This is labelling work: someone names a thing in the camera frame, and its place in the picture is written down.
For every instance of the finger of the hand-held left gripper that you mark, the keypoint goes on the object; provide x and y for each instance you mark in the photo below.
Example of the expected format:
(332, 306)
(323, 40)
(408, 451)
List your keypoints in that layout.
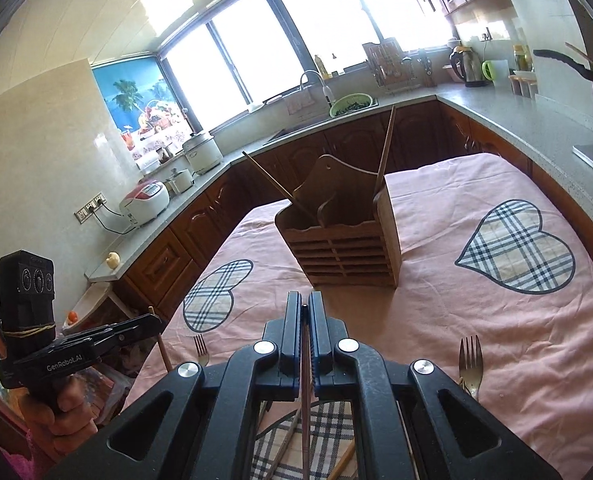
(131, 324)
(131, 340)

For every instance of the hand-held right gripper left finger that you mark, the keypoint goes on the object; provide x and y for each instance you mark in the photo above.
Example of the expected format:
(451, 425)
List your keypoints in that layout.
(294, 340)

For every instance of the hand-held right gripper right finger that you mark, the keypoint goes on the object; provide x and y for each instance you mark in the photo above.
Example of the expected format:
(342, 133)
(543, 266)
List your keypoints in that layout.
(321, 345)

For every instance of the brown wooden chopstick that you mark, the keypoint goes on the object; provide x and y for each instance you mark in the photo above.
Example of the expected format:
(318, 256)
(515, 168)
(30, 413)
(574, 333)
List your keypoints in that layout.
(162, 355)
(386, 147)
(269, 177)
(307, 435)

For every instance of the wooden utensil holder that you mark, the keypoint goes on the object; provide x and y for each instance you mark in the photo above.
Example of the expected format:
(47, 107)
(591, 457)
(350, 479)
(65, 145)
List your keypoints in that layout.
(341, 240)

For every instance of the person's left hand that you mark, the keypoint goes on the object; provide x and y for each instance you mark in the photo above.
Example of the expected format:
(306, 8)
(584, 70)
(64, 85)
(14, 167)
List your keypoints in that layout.
(69, 402)

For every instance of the yellow duck toy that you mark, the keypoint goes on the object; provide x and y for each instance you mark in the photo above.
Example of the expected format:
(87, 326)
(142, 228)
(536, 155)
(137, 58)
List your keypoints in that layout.
(112, 260)

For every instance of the metal fork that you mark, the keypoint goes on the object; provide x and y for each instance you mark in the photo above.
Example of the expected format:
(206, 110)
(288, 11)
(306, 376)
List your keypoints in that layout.
(201, 350)
(469, 365)

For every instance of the dark chopstick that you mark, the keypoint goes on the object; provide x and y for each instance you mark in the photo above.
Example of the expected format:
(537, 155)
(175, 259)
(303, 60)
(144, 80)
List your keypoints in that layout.
(281, 440)

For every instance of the pink plaid-heart tablecloth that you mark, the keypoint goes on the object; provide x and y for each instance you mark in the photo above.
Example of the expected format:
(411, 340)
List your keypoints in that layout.
(426, 320)

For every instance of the light wooden chopstick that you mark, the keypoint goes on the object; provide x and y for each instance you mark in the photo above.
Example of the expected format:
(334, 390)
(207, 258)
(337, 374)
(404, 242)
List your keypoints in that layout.
(344, 457)

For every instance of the red and white rice cooker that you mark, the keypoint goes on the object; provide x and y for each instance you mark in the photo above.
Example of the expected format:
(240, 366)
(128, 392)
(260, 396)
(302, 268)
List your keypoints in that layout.
(144, 205)

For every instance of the small white electric pot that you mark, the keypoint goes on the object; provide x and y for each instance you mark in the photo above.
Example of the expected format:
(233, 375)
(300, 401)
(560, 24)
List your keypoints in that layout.
(182, 180)

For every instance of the white steamer cooker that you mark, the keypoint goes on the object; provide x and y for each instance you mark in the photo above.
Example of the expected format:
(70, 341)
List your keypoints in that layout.
(204, 152)

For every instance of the kitchen sink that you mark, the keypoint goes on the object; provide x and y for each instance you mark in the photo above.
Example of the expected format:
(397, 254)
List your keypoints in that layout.
(296, 127)

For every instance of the wooden lower cabinets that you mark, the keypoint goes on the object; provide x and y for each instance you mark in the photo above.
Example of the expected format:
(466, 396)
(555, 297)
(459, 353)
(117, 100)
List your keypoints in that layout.
(356, 135)

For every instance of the white dishcloth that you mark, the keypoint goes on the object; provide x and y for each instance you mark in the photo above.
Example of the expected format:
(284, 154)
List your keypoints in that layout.
(299, 104)

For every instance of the green colander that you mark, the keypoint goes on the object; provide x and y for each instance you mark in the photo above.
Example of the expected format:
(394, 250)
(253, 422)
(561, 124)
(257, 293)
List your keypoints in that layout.
(351, 105)

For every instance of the chrome kitchen faucet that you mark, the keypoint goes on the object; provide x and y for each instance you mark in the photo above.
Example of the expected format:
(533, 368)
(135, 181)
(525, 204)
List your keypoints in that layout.
(321, 85)

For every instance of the yellow bottle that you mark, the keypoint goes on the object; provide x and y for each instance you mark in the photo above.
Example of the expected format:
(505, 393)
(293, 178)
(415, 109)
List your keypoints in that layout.
(320, 66)

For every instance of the dish rack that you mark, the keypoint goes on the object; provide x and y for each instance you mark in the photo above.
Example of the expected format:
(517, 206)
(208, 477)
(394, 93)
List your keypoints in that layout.
(389, 65)

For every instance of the kitchen window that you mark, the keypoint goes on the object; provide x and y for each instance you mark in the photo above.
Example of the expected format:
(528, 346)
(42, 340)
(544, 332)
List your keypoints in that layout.
(276, 35)

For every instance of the steel electric kettle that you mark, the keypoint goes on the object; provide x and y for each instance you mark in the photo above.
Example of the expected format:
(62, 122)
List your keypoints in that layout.
(465, 66)

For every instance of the green-lid pitcher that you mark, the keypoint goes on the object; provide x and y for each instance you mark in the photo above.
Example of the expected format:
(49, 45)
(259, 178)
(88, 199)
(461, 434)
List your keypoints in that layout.
(493, 72)

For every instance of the spice jar set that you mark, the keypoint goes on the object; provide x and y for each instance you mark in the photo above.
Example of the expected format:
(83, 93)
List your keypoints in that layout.
(522, 86)

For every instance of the condiment bottles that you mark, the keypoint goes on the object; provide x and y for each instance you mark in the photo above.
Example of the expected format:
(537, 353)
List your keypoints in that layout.
(521, 57)

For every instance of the wooden chopsticks on wok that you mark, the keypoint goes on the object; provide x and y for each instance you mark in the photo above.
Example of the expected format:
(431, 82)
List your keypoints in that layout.
(583, 56)

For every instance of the wall socket strip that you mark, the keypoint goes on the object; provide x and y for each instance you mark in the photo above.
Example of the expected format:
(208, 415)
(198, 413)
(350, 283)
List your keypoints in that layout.
(89, 208)

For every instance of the tropical beach wall poster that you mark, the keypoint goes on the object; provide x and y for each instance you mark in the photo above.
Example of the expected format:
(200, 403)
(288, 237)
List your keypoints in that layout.
(126, 95)

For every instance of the wall outlet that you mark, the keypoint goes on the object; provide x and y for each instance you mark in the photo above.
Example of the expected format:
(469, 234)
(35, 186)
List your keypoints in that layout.
(485, 36)

